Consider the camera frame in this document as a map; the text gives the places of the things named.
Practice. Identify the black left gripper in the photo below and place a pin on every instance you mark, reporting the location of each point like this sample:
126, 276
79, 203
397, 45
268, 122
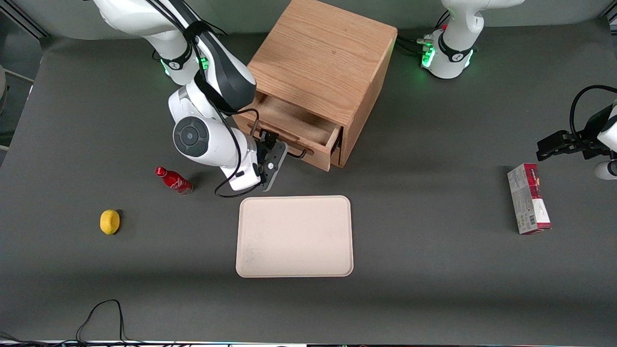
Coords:
588, 135

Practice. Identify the beige plastic tray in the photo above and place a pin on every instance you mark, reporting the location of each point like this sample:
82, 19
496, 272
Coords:
294, 236

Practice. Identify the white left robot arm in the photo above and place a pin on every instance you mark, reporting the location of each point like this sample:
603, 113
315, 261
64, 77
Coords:
455, 53

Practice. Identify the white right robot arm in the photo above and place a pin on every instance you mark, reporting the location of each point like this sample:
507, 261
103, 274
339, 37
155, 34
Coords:
193, 137

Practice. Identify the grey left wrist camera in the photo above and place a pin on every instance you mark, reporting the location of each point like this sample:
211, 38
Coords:
606, 169

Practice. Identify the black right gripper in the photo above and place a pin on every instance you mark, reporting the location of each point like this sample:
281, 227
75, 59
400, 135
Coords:
264, 147

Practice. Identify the grey and red carton box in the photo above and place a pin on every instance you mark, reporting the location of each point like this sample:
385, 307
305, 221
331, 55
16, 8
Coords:
528, 202

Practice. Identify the red cola bottle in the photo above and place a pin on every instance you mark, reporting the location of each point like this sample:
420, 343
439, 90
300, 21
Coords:
174, 181

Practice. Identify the yellow lemon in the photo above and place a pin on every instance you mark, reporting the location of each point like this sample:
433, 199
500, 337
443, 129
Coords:
110, 222

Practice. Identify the wooden drawer cabinet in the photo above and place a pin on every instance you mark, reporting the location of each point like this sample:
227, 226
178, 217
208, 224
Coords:
328, 53

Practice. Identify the aluminium frame rail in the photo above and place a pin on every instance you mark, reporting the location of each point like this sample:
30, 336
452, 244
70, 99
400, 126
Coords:
24, 21

